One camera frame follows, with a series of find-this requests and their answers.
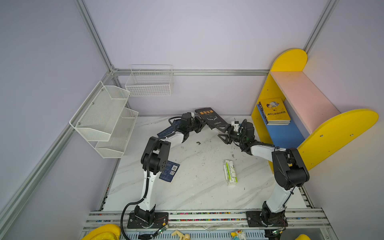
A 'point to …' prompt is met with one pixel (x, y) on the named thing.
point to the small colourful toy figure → (235, 234)
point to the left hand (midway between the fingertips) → (209, 119)
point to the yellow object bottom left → (105, 232)
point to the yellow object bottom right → (303, 237)
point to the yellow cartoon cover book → (275, 109)
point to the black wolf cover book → (272, 122)
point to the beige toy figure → (186, 236)
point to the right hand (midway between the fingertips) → (216, 131)
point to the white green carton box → (229, 172)
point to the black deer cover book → (212, 119)
